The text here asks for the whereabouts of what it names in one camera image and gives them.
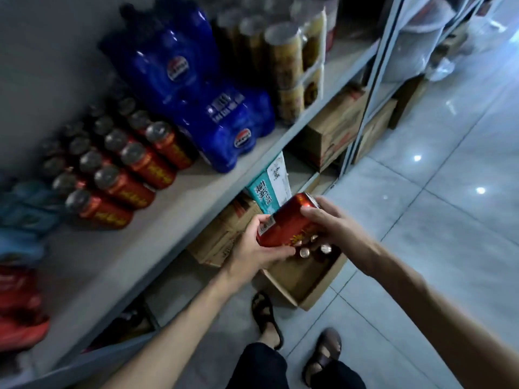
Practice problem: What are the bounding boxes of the rows of red cans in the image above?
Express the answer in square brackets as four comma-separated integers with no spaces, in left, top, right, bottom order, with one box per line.
[40,95,194,230]

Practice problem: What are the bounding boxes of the clear plastic-wrapped bundle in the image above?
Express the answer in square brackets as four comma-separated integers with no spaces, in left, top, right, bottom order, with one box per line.
[383,0,460,84]

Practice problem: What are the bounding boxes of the brown cardboard box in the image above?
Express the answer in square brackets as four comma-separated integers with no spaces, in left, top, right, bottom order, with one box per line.
[187,193,265,268]
[301,82,370,173]
[388,74,429,130]
[354,99,398,165]

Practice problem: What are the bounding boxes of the person's left hand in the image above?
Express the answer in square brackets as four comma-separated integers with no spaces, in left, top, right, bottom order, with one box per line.
[222,214,296,285]

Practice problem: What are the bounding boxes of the teal and white carton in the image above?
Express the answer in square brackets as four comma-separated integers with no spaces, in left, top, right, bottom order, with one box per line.
[245,152,293,215]

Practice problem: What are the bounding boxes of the person's right brown sandal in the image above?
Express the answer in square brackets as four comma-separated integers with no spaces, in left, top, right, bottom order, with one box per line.
[302,327,342,388]

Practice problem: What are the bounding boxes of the large blue bottle pack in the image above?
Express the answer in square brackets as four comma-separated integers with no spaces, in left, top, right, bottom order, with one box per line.
[98,0,223,120]

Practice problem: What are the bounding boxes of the grey metal shelf rack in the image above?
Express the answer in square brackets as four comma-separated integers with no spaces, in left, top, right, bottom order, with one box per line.
[340,0,509,176]

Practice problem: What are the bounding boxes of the shrink-wrapped packs of gold tins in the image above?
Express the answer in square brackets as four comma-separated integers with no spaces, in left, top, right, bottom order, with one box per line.
[214,7,328,126]

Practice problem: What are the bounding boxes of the person's left black sandal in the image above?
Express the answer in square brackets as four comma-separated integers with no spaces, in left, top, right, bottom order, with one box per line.
[251,291,285,351]

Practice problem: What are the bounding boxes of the small blue bottle pack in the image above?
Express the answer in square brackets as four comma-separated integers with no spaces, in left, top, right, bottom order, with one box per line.
[174,87,277,174]

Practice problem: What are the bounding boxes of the pile of red packets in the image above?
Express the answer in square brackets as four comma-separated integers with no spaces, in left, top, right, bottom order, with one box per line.
[0,265,52,354]

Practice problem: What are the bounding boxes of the open cardboard box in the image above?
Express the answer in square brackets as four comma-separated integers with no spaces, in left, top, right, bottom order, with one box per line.
[259,235,348,312]

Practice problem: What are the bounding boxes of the person's right hand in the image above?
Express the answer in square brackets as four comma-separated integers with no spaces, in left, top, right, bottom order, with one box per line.
[300,196,382,277]

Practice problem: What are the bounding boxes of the person's left forearm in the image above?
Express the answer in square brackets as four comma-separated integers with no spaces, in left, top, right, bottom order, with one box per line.
[101,271,245,389]

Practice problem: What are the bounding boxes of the pile of blue packets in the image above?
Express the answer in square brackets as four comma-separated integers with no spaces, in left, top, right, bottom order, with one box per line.
[0,179,62,264]

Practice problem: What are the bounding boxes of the person's black trousers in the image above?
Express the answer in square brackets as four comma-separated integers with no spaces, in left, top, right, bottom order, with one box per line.
[226,342,367,389]

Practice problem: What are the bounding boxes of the person's right forearm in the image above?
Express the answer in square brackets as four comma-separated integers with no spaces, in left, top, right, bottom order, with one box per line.
[364,244,519,389]

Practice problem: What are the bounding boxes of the grey metal shelf unit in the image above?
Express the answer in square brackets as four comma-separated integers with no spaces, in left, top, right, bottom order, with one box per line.
[0,0,406,389]

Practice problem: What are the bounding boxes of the crumpled clear plastic bag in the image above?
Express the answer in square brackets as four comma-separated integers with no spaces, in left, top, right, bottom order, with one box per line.
[425,56,457,82]

